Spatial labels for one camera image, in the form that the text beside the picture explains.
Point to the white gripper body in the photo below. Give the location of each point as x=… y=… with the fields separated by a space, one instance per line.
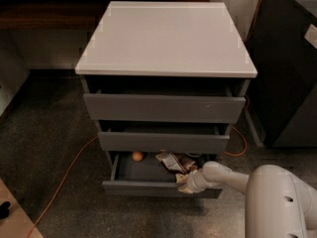
x=192 y=181

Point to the orange fruit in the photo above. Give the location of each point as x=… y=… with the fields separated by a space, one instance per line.
x=138 y=156

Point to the grey bottom drawer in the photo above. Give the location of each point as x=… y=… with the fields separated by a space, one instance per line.
x=146 y=178

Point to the grey drawer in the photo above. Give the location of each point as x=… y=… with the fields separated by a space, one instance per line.
x=146 y=178
x=192 y=139
x=164 y=108

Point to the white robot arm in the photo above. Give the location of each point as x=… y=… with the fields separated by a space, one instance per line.
x=278 y=204

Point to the grey middle drawer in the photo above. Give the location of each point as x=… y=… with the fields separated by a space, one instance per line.
x=192 y=139

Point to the grey drawer cabinet white top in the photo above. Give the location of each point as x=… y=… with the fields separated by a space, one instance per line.
x=166 y=48

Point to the grey top drawer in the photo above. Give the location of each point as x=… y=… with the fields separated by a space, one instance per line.
x=164 y=108

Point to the brown snack packet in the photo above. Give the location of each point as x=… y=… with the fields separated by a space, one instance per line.
x=186 y=163

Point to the beige snack packet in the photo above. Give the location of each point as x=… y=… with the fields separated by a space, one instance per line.
x=168 y=161

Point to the white bowl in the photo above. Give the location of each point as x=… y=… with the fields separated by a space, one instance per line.
x=193 y=155

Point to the light wooden board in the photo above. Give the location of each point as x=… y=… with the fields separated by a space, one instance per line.
x=17 y=224

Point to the black knob object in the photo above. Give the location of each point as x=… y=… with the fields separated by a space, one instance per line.
x=4 y=209

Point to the dark wooden shelf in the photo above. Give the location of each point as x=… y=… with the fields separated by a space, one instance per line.
x=57 y=14

